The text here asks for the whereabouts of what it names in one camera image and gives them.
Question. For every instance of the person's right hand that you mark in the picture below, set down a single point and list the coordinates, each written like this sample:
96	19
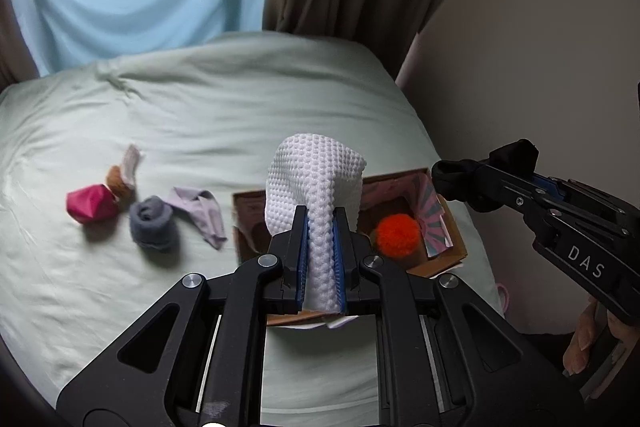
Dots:
582	337

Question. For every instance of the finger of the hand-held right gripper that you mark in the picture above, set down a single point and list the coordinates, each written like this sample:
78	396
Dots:
510	194
575	197

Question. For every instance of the brown rolled sock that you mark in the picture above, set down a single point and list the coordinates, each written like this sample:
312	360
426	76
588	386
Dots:
118	182

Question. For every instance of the grey rolled sock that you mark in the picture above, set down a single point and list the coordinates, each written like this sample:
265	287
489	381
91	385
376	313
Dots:
150	222

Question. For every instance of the pink fabric loop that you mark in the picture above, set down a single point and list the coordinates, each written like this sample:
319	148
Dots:
504	299

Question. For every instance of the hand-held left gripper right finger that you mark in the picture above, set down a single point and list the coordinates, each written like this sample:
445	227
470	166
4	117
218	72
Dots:
341	257

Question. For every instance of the black cloth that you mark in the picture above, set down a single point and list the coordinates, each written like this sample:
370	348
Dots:
460	182

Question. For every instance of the orange pom-pom ball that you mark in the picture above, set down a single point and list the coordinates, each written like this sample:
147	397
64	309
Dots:
398	232

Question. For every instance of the bed with pale green sheet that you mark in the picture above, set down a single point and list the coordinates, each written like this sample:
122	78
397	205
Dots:
175	107

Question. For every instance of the magenta cloth bundle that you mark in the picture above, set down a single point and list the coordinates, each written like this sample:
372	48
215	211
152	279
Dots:
90	204

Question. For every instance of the pale pink cloth strip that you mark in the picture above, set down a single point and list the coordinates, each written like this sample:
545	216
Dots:
131	162

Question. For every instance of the lavender cloth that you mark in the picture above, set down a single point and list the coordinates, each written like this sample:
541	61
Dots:
205	212

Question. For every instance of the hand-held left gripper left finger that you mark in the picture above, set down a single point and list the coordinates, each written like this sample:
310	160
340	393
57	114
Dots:
301	257

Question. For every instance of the white waffle cloth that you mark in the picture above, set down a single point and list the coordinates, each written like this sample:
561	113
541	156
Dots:
312	187

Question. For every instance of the cardboard box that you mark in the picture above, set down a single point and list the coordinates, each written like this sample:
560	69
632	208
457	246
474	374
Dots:
445	252

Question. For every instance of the pink striped paper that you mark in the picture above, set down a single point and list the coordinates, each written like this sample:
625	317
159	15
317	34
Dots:
430	212

